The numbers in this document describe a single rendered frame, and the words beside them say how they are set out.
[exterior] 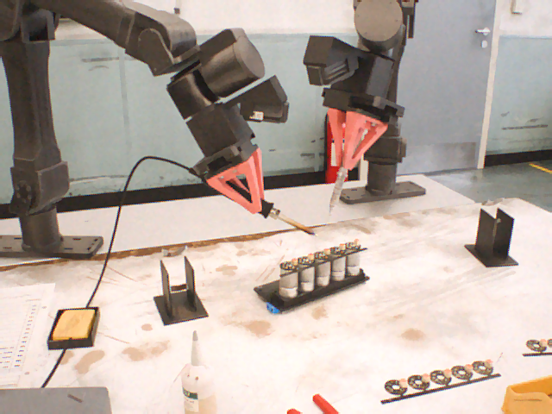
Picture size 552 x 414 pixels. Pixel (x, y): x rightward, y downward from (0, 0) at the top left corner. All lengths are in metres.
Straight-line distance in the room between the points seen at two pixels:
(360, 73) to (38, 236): 0.58
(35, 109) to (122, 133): 2.41
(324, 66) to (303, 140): 2.88
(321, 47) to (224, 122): 0.15
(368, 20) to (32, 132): 0.52
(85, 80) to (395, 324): 2.72
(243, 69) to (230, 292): 0.32
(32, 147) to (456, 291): 0.67
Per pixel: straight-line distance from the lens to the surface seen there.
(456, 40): 3.95
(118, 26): 0.73
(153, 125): 3.27
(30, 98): 0.87
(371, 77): 0.69
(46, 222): 0.94
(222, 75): 0.66
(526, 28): 4.42
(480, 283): 0.85
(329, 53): 0.65
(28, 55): 0.86
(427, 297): 0.79
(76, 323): 0.72
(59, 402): 0.47
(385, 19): 0.66
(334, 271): 0.76
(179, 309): 0.74
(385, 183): 1.15
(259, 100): 0.67
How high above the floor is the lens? 1.13
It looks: 21 degrees down
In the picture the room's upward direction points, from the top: straight up
